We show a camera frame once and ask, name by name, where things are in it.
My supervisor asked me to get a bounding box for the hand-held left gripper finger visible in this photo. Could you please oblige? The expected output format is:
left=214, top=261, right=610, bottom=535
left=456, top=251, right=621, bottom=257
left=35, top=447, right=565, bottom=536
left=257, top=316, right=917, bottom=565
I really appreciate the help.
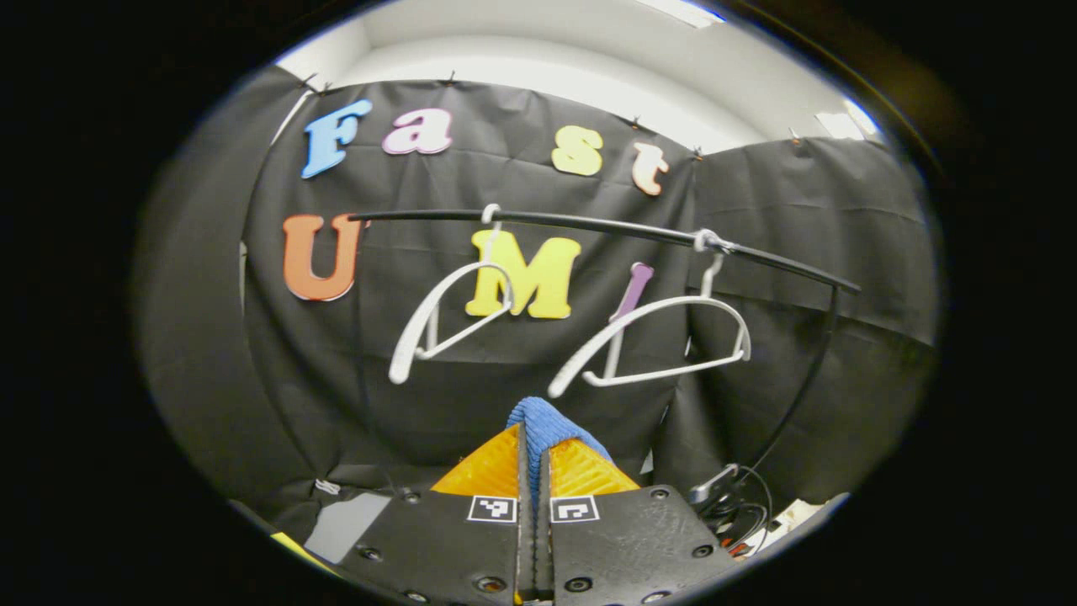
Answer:
left=537, top=436, right=741, bottom=606
left=337, top=423, right=538, bottom=606

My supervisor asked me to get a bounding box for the blue corduroy garment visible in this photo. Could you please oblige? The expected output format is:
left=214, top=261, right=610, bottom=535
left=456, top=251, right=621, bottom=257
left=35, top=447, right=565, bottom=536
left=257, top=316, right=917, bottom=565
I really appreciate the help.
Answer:
left=507, top=396, right=615, bottom=506

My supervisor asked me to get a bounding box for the yellow flat object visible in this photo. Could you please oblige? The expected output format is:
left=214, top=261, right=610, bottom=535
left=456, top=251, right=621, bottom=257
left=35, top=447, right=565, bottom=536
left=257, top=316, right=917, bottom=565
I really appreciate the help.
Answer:
left=271, top=532, right=337, bottom=575

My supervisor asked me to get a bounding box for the black backdrop cloth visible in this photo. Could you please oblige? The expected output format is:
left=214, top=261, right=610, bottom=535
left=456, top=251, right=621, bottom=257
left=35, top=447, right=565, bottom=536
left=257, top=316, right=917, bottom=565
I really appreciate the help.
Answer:
left=135, top=66, right=942, bottom=540

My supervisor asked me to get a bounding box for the rectangular ceiling light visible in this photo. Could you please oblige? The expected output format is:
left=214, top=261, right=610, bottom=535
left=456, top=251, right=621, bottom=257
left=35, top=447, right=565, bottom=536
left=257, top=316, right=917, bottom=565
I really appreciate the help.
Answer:
left=635, top=0, right=726, bottom=30
left=814, top=98, right=882, bottom=141

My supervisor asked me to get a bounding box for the white wire hanger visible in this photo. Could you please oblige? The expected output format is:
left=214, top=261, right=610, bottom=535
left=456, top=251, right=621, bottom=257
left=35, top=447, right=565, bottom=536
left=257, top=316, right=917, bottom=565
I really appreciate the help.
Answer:
left=388, top=203, right=516, bottom=385
left=548, top=229, right=752, bottom=399

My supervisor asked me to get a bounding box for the grey metal bracket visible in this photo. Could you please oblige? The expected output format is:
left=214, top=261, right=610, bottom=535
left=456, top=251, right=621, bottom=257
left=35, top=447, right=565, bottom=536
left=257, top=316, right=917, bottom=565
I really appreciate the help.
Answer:
left=688, top=463, right=741, bottom=506

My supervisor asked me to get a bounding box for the black cable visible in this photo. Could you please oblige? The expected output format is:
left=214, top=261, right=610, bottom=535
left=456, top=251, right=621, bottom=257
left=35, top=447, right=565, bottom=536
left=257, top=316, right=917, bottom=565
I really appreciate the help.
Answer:
left=703, top=465, right=775, bottom=556

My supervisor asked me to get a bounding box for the black clothes rail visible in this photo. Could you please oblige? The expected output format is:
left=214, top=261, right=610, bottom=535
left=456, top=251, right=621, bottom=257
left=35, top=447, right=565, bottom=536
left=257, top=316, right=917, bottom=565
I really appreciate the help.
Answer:
left=348, top=208, right=862, bottom=472

